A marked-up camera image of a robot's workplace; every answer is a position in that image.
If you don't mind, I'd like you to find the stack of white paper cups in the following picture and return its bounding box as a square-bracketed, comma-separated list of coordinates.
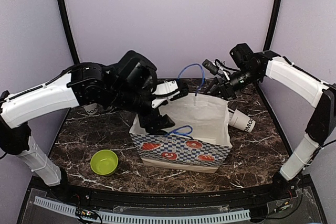
[83, 103, 98, 115]

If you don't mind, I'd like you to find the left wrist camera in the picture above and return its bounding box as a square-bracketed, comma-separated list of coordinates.
[116, 50, 158, 92]

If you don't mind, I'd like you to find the white cup holding straws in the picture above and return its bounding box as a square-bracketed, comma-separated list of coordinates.
[228, 109, 256, 133]

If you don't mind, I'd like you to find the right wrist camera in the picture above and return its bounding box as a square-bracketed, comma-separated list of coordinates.
[229, 43, 253, 69]

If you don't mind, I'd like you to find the black corner post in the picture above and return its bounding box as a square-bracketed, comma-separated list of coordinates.
[263, 0, 281, 51]
[57, 0, 80, 65]

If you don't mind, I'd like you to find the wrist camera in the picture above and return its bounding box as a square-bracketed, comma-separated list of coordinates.
[229, 43, 253, 69]
[116, 50, 158, 92]

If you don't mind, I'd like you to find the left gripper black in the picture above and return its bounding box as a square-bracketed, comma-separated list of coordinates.
[108, 82, 175, 133]

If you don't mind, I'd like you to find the right black corner post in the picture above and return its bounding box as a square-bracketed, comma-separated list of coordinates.
[263, 0, 281, 51]

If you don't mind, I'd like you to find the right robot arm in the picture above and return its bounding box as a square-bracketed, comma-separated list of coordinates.
[211, 44, 335, 200]

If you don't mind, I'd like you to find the black front rail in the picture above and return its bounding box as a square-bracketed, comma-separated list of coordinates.
[28, 175, 313, 213]

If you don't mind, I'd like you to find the green bowl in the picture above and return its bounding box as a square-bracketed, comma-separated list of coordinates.
[90, 150, 119, 176]

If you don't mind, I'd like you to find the white slotted cable duct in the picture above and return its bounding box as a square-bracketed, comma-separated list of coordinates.
[34, 196, 251, 223]

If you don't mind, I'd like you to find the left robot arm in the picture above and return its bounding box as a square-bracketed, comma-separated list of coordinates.
[1, 60, 179, 201]

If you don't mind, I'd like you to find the left black corner post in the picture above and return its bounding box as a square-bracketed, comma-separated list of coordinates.
[57, 0, 80, 65]

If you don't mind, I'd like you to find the patterned paper takeout bag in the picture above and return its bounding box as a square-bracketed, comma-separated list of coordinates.
[129, 92, 232, 174]

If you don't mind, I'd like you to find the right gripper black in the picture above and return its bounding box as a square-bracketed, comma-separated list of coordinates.
[203, 66, 261, 104]

